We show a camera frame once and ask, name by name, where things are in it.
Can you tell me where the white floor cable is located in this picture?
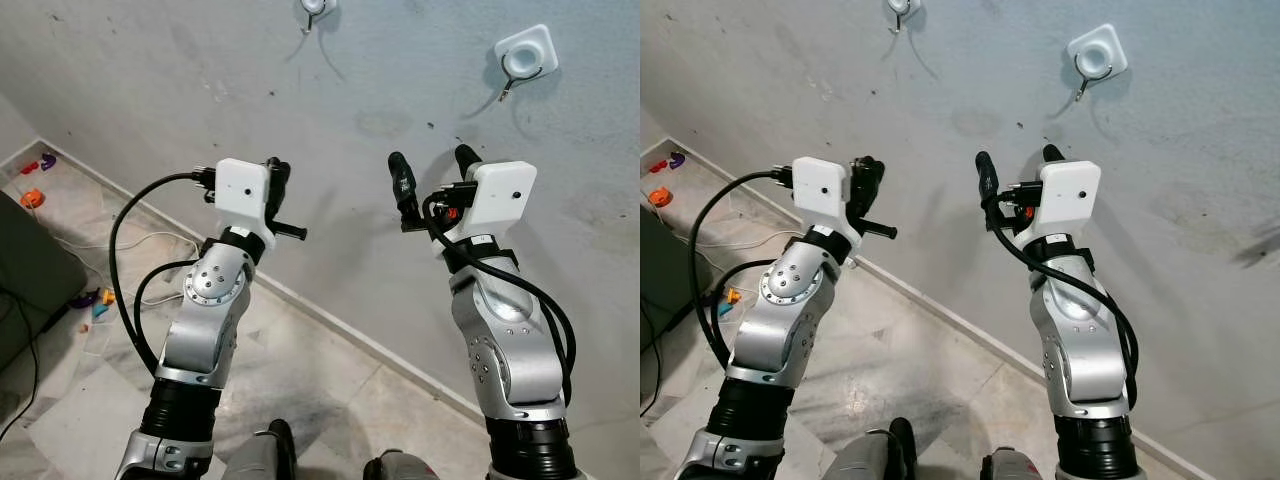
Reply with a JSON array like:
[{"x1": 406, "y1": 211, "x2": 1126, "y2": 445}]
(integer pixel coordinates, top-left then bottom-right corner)
[
  {"x1": 700, "y1": 230, "x2": 801, "y2": 253},
  {"x1": 60, "y1": 232, "x2": 201, "y2": 256}
]

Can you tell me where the dark green sofa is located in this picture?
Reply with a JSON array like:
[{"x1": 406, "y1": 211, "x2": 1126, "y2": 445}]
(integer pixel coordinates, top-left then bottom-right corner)
[
  {"x1": 0, "y1": 190, "x2": 89, "y2": 371},
  {"x1": 640, "y1": 200, "x2": 716, "y2": 351}
]

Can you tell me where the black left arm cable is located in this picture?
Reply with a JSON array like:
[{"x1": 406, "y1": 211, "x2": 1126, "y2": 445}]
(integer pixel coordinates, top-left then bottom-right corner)
[
  {"x1": 132, "y1": 260, "x2": 201, "y2": 376},
  {"x1": 705, "y1": 262, "x2": 791, "y2": 366}
]

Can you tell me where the thin black floor cable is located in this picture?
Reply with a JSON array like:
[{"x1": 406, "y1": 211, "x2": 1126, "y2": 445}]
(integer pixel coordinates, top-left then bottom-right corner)
[
  {"x1": 640, "y1": 290, "x2": 673, "y2": 416},
  {"x1": 0, "y1": 290, "x2": 41, "y2": 441}
]

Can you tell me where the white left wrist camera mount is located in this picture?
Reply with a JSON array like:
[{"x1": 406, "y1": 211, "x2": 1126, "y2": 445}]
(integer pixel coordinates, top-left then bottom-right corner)
[
  {"x1": 213, "y1": 158, "x2": 278, "y2": 251},
  {"x1": 792, "y1": 157, "x2": 863, "y2": 263}
]

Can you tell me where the black camera cable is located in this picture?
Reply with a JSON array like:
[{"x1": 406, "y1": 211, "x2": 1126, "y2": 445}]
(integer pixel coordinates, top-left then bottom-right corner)
[
  {"x1": 422, "y1": 195, "x2": 579, "y2": 406},
  {"x1": 108, "y1": 168, "x2": 221, "y2": 376},
  {"x1": 985, "y1": 195, "x2": 1141, "y2": 411},
  {"x1": 690, "y1": 167, "x2": 799, "y2": 371}
]

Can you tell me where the grey robot left leg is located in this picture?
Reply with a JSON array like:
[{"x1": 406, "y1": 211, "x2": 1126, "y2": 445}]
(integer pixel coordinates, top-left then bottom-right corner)
[
  {"x1": 830, "y1": 418, "x2": 916, "y2": 480},
  {"x1": 222, "y1": 418, "x2": 298, "y2": 480}
]

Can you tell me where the grey robot leg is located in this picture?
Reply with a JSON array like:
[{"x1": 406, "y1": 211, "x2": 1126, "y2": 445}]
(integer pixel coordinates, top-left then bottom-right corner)
[
  {"x1": 830, "y1": 418, "x2": 916, "y2": 480},
  {"x1": 222, "y1": 418, "x2": 298, "y2": 480},
  {"x1": 362, "y1": 450, "x2": 441, "y2": 480},
  {"x1": 982, "y1": 450, "x2": 1041, "y2": 480}
]

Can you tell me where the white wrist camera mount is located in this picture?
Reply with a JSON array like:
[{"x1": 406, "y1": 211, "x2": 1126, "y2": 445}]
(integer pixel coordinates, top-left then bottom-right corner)
[
  {"x1": 445, "y1": 160, "x2": 538, "y2": 246},
  {"x1": 792, "y1": 157, "x2": 863, "y2": 263},
  {"x1": 213, "y1": 158, "x2": 278, "y2": 251},
  {"x1": 1022, "y1": 160, "x2": 1102, "y2": 241}
]

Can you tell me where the black left camera cable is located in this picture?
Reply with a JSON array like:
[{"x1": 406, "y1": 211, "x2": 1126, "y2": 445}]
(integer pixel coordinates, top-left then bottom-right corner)
[
  {"x1": 690, "y1": 167, "x2": 799, "y2": 371},
  {"x1": 108, "y1": 168, "x2": 221, "y2": 376}
]

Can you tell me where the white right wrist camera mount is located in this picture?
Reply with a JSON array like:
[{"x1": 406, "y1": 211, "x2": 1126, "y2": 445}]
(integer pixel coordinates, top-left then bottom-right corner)
[
  {"x1": 445, "y1": 160, "x2": 538, "y2": 246},
  {"x1": 1022, "y1": 160, "x2": 1102, "y2": 241}
]

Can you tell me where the black right camera cable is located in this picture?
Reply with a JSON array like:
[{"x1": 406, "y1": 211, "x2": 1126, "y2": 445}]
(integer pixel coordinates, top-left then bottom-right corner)
[
  {"x1": 985, "y1": 195, "x2": 1141, "y2": 411},
  {"x1": 422, "y1": 195, "x2": 579, "y2": 406}
]

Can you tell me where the grey robot right leg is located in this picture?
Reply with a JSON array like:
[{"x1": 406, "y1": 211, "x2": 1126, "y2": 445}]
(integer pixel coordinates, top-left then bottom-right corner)
[
  {"x1": 362, "y1": 450, "x2": 441, "y2": 480},
  {"x1": 982, "y1": 450, "x2": 1041, "y2": 480}
]

